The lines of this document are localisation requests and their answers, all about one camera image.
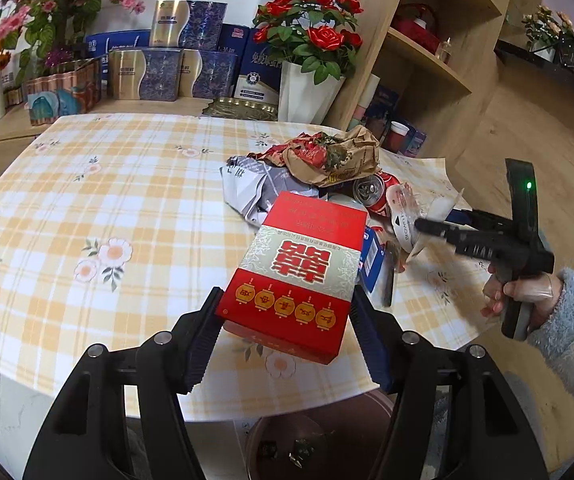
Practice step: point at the white round plastic lid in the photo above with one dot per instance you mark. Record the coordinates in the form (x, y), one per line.
(401, 215)

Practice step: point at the teal patterned wavy tin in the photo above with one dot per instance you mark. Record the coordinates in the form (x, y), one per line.
(62, 95)

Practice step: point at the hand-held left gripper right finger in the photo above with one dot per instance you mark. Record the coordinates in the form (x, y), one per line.
(369, 345)

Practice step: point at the wooden shelf unit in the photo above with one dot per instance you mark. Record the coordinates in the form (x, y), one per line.
(362, 35)

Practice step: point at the pink artificial flower plant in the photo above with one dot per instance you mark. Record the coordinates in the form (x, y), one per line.
(57, 0)

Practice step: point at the clear plastic wrapper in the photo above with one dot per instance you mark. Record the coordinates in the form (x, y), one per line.
(442, 206)

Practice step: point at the gold embossed tray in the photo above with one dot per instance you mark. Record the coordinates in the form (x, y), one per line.
(239, 108)

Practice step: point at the yellow checked floral tablecloth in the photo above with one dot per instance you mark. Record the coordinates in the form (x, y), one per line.
(117, 200)

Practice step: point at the crumpled brown paper bag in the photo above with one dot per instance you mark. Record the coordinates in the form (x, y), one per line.
(352, 155)

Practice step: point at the dark blue box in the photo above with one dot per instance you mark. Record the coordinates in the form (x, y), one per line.
(234, 37)

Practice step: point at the brown trash bin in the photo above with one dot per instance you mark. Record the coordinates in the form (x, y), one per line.
(317, 425)

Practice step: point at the crumpled grey white paper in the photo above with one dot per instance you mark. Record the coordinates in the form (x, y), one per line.
(252, 185)

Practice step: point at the person's right hand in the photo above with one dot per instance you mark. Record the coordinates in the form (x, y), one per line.
(517, 290)

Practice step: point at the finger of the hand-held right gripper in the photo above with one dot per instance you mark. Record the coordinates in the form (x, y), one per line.
(459, 216)
(432, 227)

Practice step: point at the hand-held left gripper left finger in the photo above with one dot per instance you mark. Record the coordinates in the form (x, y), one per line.
(202, 345)

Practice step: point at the blue and white tall box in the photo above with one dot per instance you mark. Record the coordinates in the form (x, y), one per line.
(252, 80)

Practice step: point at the gold and blue gift box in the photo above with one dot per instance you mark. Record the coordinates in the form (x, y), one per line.
(202, 75)
(147, 77)
(202, 25)

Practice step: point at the small blue box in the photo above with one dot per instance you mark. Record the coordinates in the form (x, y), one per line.
(417, 142)

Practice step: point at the small glass bottle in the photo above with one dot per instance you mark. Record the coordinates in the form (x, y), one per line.
(443, 52)

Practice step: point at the red gift box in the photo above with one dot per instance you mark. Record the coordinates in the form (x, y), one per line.
(292, 270)

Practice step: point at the flat blue box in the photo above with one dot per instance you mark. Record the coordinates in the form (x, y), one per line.
(117, 41)

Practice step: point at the red and black slim stick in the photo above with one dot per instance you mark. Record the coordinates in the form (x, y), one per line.
(389, 280)

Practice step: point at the red teapot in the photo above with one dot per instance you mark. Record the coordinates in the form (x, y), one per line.
(417, 35)

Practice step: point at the black counter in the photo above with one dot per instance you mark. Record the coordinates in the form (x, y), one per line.
(567, 75)

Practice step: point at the pale pink rose bouquet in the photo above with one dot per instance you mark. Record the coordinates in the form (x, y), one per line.
(549, 30)

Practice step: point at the blue coffee box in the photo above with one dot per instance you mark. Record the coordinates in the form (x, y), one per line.
(372, 260)

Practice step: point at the red roses in white vase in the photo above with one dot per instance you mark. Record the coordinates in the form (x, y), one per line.
(307, 95)

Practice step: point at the red cup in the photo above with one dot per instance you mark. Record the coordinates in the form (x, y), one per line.
(398, 137)

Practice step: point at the crushed red soda can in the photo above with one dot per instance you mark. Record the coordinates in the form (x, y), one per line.
(377, 195)

